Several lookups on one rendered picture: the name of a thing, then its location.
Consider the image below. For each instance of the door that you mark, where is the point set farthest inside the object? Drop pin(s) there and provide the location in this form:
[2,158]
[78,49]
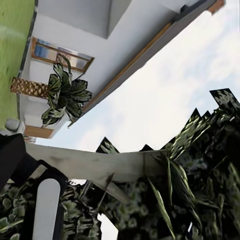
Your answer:
[50,52]

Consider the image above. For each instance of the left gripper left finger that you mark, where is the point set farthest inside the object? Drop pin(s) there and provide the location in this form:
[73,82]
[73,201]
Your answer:
[12,150]

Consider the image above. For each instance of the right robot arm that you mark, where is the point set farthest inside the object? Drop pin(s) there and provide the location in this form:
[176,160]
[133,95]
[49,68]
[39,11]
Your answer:
[45,220]

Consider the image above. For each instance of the tree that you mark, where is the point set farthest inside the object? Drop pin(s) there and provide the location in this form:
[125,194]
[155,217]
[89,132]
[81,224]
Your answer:
[93,194]
[187,190]

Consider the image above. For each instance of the bush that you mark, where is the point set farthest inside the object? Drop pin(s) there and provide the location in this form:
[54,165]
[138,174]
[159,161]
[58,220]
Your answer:
[63,93]
[79,222]

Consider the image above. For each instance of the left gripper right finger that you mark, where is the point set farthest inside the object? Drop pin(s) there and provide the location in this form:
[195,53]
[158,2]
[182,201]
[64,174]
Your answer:
[232,149]

